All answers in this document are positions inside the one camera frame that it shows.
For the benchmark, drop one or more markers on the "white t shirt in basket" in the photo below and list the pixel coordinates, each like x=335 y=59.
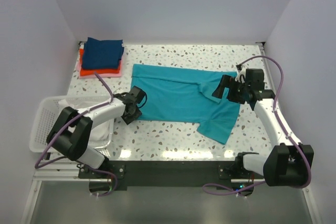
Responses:
x=100 y=133

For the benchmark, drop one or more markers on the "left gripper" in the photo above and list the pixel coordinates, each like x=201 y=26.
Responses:
x=129 y=119

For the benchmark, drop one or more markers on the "folded pink t shirt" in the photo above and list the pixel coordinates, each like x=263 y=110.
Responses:
x=110 y=75

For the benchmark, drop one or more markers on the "white plastic basket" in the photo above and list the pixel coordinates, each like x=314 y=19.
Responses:
x=47 y=115

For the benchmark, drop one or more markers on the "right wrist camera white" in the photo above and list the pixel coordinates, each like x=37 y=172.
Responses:
x=241 y=75

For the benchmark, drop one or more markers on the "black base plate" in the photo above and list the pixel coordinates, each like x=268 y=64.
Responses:
x=221 y=176

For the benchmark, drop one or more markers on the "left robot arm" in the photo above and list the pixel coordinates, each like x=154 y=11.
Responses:
x=70 y=133

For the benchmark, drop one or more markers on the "folded navy blue t shirt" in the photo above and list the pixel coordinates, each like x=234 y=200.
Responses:
x=102 y=54

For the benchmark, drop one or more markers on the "teal t shirt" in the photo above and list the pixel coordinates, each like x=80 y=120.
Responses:
x=185 y=95

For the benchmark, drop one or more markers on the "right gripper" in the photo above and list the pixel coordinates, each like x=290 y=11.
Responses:
x=229 y=82

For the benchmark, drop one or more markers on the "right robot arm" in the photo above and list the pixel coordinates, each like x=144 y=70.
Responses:
x=289 y=162

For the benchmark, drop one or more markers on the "folded orange t shirt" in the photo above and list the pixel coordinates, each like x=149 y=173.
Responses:
x=101 y=71

